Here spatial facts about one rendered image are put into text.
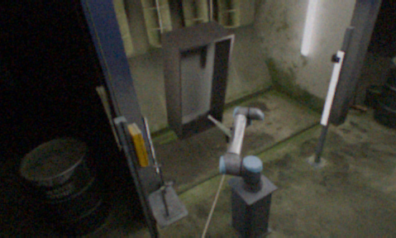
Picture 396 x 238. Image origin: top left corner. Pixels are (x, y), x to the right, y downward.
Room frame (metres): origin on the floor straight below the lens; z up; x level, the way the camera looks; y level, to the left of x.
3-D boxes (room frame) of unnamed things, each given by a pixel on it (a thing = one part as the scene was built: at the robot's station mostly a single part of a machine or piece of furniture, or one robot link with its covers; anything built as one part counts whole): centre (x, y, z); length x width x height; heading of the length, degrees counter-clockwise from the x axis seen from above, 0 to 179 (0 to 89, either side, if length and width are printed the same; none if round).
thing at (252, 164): (1.52, -0.41, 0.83); 0.17 x 0.15 x 0.18; 71
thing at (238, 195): (1.52, -0.41, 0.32); 0.31 x 0.31 x 0.64; 27
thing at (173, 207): (1.29, 0.28, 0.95); 0.26 x 0.15 x 0.32; 27
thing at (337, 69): (2.29, -1.39, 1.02); 0.06 x 0.02 x 0.83; 27
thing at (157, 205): (1.28, 0.30, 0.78); 0.31 x 0.23 x 0.01; 27
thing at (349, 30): (2.31, -1.43, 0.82); 0.05 x 0.05 x 1.64; 27
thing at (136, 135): (1.24, 0.37, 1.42); 0.12 x 0.06 x 0.26; 27
